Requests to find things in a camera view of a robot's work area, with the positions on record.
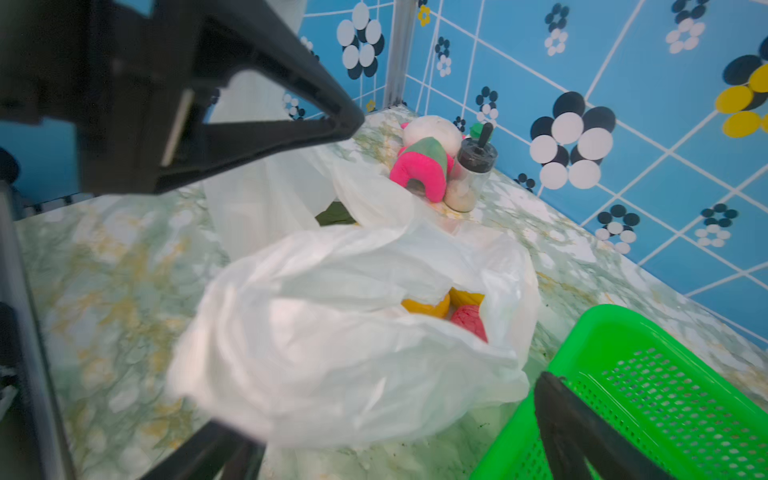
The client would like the red fruit toy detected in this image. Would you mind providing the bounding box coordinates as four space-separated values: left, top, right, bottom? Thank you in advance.
450 304 488 342

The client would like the white plastic bag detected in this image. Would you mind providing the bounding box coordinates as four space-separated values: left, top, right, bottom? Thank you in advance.
166 145 540 448

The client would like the yellow lemon toy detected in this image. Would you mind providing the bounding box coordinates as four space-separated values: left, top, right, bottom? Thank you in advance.
449 288 485 309

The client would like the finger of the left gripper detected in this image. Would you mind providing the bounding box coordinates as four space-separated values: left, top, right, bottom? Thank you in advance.
77 1 364 195

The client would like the orange yellow mango toy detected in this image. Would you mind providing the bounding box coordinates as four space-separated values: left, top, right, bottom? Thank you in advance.
401 294 451 320

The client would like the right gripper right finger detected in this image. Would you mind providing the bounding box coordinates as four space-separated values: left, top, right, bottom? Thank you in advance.
534 372 671 479

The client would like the left aluminium corner post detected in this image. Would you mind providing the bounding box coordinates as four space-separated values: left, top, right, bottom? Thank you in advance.
382 0 417 109

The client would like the green cap white bottle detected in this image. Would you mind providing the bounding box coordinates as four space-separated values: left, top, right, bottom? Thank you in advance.
469 122 484 139

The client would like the clear shaker jar black lid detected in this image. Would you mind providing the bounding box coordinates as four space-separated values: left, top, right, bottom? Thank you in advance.
444 122 498 213

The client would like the green plastic basket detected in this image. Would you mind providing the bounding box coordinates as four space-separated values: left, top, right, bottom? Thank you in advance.
473 305 767 479

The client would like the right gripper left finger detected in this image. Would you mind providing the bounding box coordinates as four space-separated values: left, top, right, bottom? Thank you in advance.
142 421 266 480

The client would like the pink white plush toy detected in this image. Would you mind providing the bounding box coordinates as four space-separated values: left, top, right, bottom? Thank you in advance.
389 115 463 203

